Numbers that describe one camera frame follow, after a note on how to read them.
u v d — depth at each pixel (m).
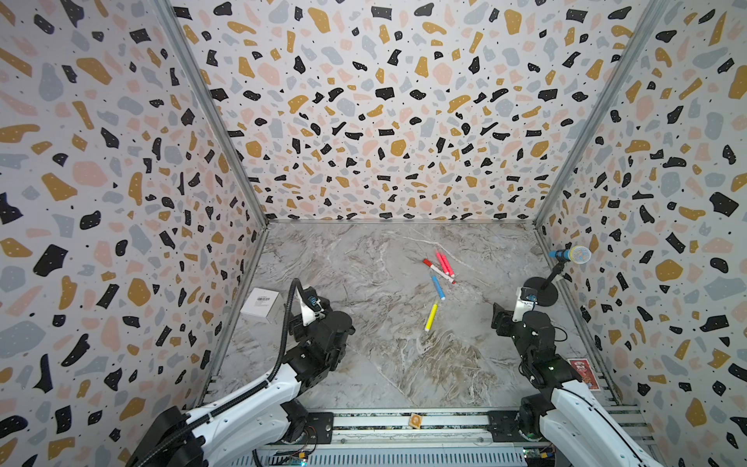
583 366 0.84
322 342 0.60
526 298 0.71
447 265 1.08
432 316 0.95
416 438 0.73
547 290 0.99
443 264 1.09
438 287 1.02
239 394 0.48
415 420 0.75
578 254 0.78
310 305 0.64
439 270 1.06
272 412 0.61
